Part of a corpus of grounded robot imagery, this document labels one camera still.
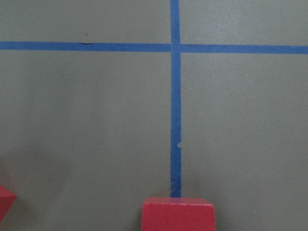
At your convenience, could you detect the red block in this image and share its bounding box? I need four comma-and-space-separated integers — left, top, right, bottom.
0, 186, 16, 220

